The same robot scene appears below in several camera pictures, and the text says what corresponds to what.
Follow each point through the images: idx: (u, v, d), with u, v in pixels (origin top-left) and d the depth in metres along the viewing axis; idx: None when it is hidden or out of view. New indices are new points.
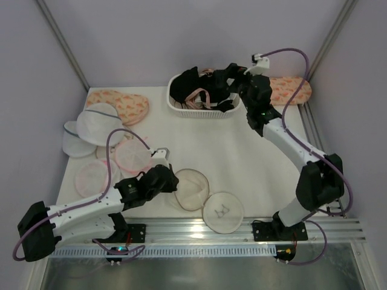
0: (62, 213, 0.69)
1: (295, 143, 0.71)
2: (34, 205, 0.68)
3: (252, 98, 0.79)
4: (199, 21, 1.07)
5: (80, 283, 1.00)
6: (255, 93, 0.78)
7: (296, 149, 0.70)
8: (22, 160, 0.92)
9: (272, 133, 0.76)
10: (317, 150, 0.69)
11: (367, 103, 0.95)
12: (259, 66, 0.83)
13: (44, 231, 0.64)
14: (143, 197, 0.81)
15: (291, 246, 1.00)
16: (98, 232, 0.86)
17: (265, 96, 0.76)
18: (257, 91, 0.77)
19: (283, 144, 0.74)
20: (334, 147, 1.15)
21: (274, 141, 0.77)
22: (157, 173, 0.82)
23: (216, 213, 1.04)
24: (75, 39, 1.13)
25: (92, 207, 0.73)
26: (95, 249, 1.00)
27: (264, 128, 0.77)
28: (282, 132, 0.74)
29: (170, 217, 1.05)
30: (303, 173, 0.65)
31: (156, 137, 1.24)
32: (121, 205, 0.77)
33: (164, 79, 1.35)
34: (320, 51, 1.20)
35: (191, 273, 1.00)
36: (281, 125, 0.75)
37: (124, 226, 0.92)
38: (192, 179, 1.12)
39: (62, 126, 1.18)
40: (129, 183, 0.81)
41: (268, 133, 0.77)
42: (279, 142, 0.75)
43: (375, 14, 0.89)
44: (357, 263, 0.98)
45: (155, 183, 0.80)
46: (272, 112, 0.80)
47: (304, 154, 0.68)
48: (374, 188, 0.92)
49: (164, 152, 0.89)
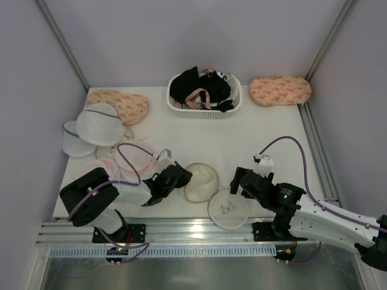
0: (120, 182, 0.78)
1: (347, 222, 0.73)
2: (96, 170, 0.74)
3: (258, 197, 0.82)
4: (198, 21, 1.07)
5: (79, 284, 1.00)
6: (256, 190, 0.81)
7: (350, 228, 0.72)
8: (22, 161, 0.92)
9: (311, 215, 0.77)
10: (370, 220, 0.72)
11: (367, 103, 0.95)
12: (263, 163, 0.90)
13: (108, 192, 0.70)
14: (161, 195, 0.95)
15: (291, 246, 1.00)
16: (109, 222, 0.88)
17: (260, 183, 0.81)
18: (253, 185, 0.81)
19: (332, 225, 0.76)
20: (334, 147, 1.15)
21: (312, 219, 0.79)
22: (170, 173, 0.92)
23: (222, 209, 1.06)
24: (76, 39, 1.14)
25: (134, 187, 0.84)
26: (96, 249, 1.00)
27: (298, 212, 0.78)
28: (321, 212, 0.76)
29: (170, 217, 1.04)
30: (373, 252, 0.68)
31: (158, 135, 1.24)
32: (145, 198, 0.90)
33: (164, 79, 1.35)
34: (319, 51, 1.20)
35: (191, 273, 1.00)
36: (316, 206, 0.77)
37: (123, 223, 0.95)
38: (203, 171, 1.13)
39: (61, 125, 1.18)
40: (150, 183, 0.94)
41: (305, 215, 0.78)
42: (325, 223, 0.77)
43: (375, 14, 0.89)
44: (357, 264, 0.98)
45: (168, 182, 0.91)
46: (286, 188, 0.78)
47: (361, 229, 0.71)
48: (374, 188, 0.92)
49: (167, 153, 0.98)
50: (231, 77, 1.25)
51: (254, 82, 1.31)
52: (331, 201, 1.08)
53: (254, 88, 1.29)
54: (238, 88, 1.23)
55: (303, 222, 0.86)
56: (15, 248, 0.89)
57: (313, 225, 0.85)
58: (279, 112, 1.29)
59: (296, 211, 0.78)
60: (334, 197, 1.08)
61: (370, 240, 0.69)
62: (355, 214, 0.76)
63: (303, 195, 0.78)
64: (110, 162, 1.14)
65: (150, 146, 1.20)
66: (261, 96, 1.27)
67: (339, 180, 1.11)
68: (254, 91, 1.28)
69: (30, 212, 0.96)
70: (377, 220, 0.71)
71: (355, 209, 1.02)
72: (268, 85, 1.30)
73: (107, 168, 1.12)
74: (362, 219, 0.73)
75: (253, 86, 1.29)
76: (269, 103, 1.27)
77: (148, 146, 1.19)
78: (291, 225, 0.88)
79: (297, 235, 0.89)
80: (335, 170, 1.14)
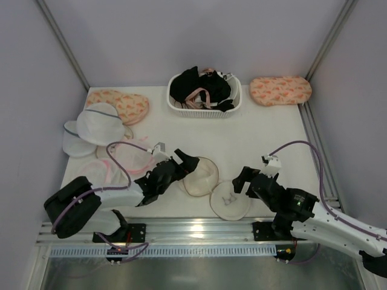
0: (104, 189, 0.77)
1: (358, 231, 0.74)
2: (78, 178, 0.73)
3: (270, 201, 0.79)
4: (198, 21, 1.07)
5: (79, 283, 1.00)
6: (268, 194, 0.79)
7: (361, 238, 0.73)
8: (22, 160, 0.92)
9: (323, 223, 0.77)
10: (380, 232, 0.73)
11: (367, 103, 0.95)
12: (272, 164, 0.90)
13: (91, 202, 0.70)
14: (155, 193, 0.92)
15: (291, 246, 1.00)
16: (104, 226, 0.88)
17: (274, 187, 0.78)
18: (266, 190, 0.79)
19: (343, 233, 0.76)
20: (334, 147, 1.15)
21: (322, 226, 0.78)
22: (161, 170, 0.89)
23: (224, 200, 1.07)
24: (76, 39, 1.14)
25: (124, 191, 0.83)
26: (96, 249, 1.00)
27: (311, 220, 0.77)
28: (334, 221, 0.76)
29: (170, 217, 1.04)
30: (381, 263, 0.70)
31: (159, 132, 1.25)
32: (139, 198, 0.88)
33: (164, 79, 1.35)
34: (320, 51, 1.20)
35: (191, 273, 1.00)
36: (330, 215, 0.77)
37: (124, 223, 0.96)
38: (202, 165, 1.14)
39: (62, 125, 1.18)
40: (144, 182, 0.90)
41: (317, 223, 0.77)
42: (336, 231, 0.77)
43: (375, 14, 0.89)
44: (357, 264, 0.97)
45: (160, 179, 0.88)
46: (298, 194, 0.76)
47: (372, 241, 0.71)
48: (375, 187, 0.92)
49: (159, 147, 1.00)
50: (231, 77, 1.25)
51: (254, 82, 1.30)
52: (332, 200, 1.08)
53: (254, 88, 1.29)
54: (238, 88, 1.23)
55: (306, 226, 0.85)
56: (16, 248, 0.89)
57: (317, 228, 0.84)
58: (279, 112, 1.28)
59: (308, 219, 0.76)
60: (334, 197, 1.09)
61: (380, 251, 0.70)
62: (364, 224, 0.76)
63: (316, 203, 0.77)
64: (110, 162, 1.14)
65: (150, 145, 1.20)
66: (261, 96, 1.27)
67: (339, 180, 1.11)
68: (254, 90, 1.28)
69: (30, 212, 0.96)
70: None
71: (355, 209, 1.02)
72: (268, 85, 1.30)
73: (107, 168, 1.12)
74: (373, 231, 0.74)
75: (253, 86, 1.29)
76: (269, 103, 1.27)
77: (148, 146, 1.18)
78: (294, 226, 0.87)
79: (296, 235, 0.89)
80: (335, 170, 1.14)
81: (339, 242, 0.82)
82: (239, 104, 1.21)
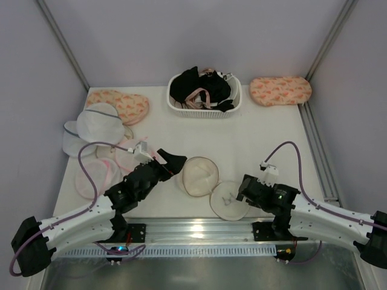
0: (54, 226, 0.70)
1: (341, 219, 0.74)
2: (26, 220, 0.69)
3: (257, 202, 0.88)
4: (198, 21, 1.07)
5: (80, 283, 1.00)
6: (253, 194, 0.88)
7: (344, 224, 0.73)
8: (22, 161, 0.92)
9: (306, 214, 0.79)
10: (365, 217, 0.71)
11: (367, 103, 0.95)
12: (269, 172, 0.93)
13: (39, 246, 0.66)
14: (133, 202, 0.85)
15: (291, 246, 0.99)
16: (97, 235, 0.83)
17: (256, 187, 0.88)
18: (250, 191, 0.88)
19: (327, 222, 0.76)
20: (334, 147, 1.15)
21: (308, 219, 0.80)
22: (138, 175, 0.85)
23: (223, 200, 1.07)
24: (76, 40, 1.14)
25: (84, 217, 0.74)
26: (95, 249, 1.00)
27: (293, 212, 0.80)
28: (315, 210, 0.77)
29: (170, 217, 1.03)
30: (370, 249, 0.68)
31: (159, 132, 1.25)
32: (112, 211, 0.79)
33: (164, 79, 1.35)
34: (320, 51, 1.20)
35: (191, 273, 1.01)
36: (311, 205, 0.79)
37: (124, 224, 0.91)
38: (202, 165, 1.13)
39: (62, 125, 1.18)
40: (118, 190, 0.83)
41: (299, 214, 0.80)
42: (321, 221, 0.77)
43: (375, 14, 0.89)
44: (357, 264, 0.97)
45: (138, 185, 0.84)
46: (281, 189, 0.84)
47: (355, 226, 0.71)
48: (375, 188, 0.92)
49: (141, 146, 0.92)
50: (231, 77, 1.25)
51: (254, 82, 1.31)
52: (331, 200, 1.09)
53: (254, 88, 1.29)
54: (238, 88, 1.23)
55: (302, 222, 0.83)
56: None
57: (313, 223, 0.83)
58: (279, 112, 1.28)
59: (291, 212, 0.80)
60: (334, 197, 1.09)
61: (364, 236, 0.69)
62: (349, 211, 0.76)
63: (297, 194, 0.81)
64: (110, 162, 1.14)
65: (150, 146, 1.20)
66: (261, 96, 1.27)
67: (339, 180, 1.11)
68: (254, 90, 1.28)
69: (30, 213, 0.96)
70: (372, 216, 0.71)
71: (355, 209, 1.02)
72: (268, 85, 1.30)
73: (107, 168, 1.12)
74: (356, 215, 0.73)
75: (253, 86, 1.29)
76: (269, 103, 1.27)
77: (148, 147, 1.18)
78: (289, 224, 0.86)
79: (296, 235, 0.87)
80: (335, 170, 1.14)
81: (336, 237, 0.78)
82: (238, 104, 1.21)
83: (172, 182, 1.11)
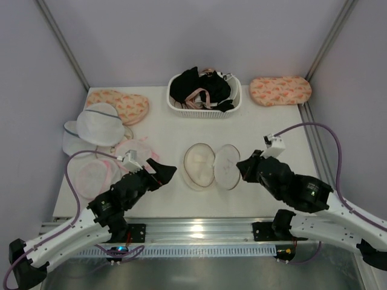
0: (38, 247, 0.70)
1: (371, 225, 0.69)
2: (12, 243, 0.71)
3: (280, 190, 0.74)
4: (198, 20, 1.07)
5: (79, 283, 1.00)
6: (278, 182, 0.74)
7: (374, 232, 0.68)
8: (22, 160, 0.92)
9: (338, 217, 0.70)
10: None
11: (367, 103, 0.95)
12: (274, 146, 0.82)
13: (24, 269, 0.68)
14: (120, 212, 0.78)
15: (291, 246, 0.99)
16: (94, 241, 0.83)
17: (285, 174, 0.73)
18: (276, 177, 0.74)
19: (355, 228, 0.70)
20: (334, 147, 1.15)
21: (333, 219, 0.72)
22: (124, 185, 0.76)
23: (224, 169, 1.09)
24: (76, 39, 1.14)
25: (67, 234, 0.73)
26: (94, 250, 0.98)
27: (323, 212, 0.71)
28: (349, 215, 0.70)
29: (170, 217, 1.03)
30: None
31: (159, 132, 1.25)
32: (96, 224, 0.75)
33: (164, 79, 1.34)
34: (320, 51, 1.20)
35: (191, 273, 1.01)
36: (344, 207, 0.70)
37: (124, 224, 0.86)
38: (196, 157, 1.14)
39: (61, 125, 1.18)
40: (102, 200, 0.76)
41: (329, 215, 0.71)
42: (348, 225, 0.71)
43: (375, 14, 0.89)
44: (357, 264, 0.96)
45: (124, 196, 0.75)
46: (311, 182, 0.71)
47: (386, 237, 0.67)
48: (375, 188, 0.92)
49: (130, 154, 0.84)
50: (231, 77, 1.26)
51: (254, 82, 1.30)
52: None
53: (254, 88, 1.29)
54: (238, 88, 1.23)
55: (304, 222, 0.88)
56: None
57: (315, 224, 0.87)
58: (279, 112, 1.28)
59: (321, 211, 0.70)
60: None
61: None
62: (377, 218, 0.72)
63: (331, 193, 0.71)
64: (110, 162, 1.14)
65: (150, 145, 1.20)
66: (261, 96, 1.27)
67: (339, 180, 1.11)
68: (254, 91, 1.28)
69: (30, 212, 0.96)
70: None
71: None
72: (268, 85, 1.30)
73: (107, 168, 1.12)
74: (385, 225, 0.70)
75: (253, 86, 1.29)
76: (269, 103, 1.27)
77: (148, 147, 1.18)
78: (292, 225, 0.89)
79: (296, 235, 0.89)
80: (334, 170, 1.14)
81: (340, 241, 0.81)
82: (238, 104, 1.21)
83: (172, 182, 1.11)
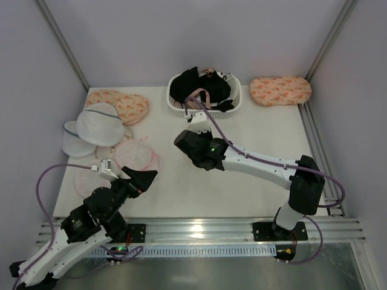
0: (28, 270, 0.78)
1: (267, 164, 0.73)
2: (12, 265, 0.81)
3: (191, 154, 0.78)
4: (198, 20, 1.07)
5: (78, 283, 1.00)
6: (187, 146, 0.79)
7: (270, 170, 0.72)
8: (22, 159, 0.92)
9: (237, 165, 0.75)
10: (289, 161, 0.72)
11: (367, 102, 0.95)
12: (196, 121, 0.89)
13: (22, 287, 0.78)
14: (94, 228, 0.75)
15: (291, 246, 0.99)
16: (95, 245, 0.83)
17: (191, 138, 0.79)
18: (184, 143, 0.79)
19: (254, 170, 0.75)
20: (334, 147, 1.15)
21: (239, 169, 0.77)
22: (94, 202, 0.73)
23: None
24: (75, 39, 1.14)
25: (48, 257, 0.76)
26: (96, 249, 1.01)
27: (225, 164, 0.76)
28: (244, 159, 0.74)
29: (170, 217, 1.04)
30: (292, 191, 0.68)
31: (159, 132, 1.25)
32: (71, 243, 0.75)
33: (164, 79, 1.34)
34: (320, 51, 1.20)
35: (190, 273, 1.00)
36: (239, 153, 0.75)
37: (115, 229, 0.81)
38: None
39: (61, 125, 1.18)
40: (72, 219, 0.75)
41: (231, 165, 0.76)
42: (250, 170, 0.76)
43: (375, 15, 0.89)
44: (357, 263, 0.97)
45: (95, 213, 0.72)
46: (215, 142, 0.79)
47: (280, 171, 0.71)
48: (373, 188, 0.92)
49: (104, 164, 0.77)
50: (231, 77, 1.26)
51: (254, 82, 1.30)
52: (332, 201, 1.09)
53: (254, 88, 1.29)
54: (238, 88, 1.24)
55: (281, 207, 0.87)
56: (15, 248, 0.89)
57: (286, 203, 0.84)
58: (279, 112, 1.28)
59: (224, 164, 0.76)
60: (334, 198, 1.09)
61: (287, 179, 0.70)
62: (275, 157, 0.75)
63: (228, 147, 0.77)
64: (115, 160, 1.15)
65: (150, 146, 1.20)
66: (261, 96, 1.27)
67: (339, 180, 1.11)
68: (254, 91, 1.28)
69: (30, 212, 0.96)
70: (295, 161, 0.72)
71: (355, 209, 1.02)
72: (268, 85, 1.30)
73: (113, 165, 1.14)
74: (282, 161, 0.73)
75: (253, 86, 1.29)
76: (269, 103, 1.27)
77: (148, 147, 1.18)
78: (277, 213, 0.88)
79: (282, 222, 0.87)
80: (335, 170, 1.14)
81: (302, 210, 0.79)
82: (239, 104, 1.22)
83: (172, 182, 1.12)
